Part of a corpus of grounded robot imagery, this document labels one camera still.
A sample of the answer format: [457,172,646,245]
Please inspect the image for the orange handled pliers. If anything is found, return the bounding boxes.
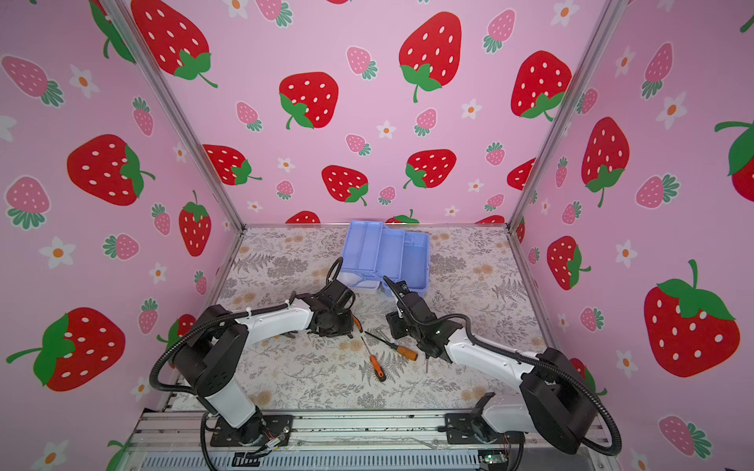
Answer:
[351,315,363,333]

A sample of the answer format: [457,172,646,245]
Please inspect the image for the orange screwdriver short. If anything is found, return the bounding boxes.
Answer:
[365,332,418,361]

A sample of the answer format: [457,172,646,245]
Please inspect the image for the orange screwdriver long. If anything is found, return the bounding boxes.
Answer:
[362,341,387,383]

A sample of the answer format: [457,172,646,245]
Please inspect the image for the white lid blue tool box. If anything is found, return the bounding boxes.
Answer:
[338,221,430,296]

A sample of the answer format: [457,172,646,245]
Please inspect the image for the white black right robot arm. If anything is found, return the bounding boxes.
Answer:
[385,279,622,470]

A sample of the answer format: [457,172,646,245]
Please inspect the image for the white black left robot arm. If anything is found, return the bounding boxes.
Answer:
[149,257,355,470]

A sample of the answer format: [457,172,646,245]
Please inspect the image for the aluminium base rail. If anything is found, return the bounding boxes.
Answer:
[117,410,620,470]

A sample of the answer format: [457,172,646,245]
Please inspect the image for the aluminium corner frame post left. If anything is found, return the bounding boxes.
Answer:
[102,0,245,234]

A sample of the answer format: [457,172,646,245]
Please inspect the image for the aluminium corner frame post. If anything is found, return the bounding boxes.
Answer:
[102,0,245,234]
[508,0,628,234]

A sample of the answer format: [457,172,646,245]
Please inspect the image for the aluminium corner frame post right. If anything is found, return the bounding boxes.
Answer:
[508,0,628,234]

